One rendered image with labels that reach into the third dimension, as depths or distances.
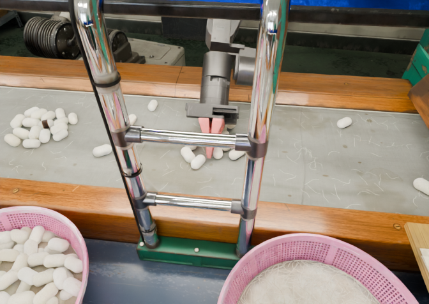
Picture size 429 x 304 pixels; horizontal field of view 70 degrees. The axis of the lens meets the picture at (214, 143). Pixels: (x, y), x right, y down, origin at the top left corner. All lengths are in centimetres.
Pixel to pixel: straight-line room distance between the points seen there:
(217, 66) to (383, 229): 39
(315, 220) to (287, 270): 9
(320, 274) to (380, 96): 47
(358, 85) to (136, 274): 65
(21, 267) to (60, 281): 7
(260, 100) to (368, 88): 58
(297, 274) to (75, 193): 38
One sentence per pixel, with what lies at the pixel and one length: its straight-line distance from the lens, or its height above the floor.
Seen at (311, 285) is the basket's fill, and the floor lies 74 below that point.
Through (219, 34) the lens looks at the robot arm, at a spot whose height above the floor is 93.
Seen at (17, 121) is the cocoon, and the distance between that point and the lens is 79.
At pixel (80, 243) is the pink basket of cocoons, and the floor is 76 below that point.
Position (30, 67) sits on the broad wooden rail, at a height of 76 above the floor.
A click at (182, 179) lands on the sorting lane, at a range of 58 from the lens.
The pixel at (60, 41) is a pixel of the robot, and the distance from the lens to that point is 112.
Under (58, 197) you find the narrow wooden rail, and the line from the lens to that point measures 59.
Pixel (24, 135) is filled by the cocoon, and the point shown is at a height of 75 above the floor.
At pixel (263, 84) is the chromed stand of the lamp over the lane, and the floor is 104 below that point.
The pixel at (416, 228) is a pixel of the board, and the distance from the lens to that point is 57.
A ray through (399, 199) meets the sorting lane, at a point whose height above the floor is 74.
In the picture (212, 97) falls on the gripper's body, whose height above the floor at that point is 85.
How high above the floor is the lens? 119
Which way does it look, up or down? 44 degrees down
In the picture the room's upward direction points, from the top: straight up
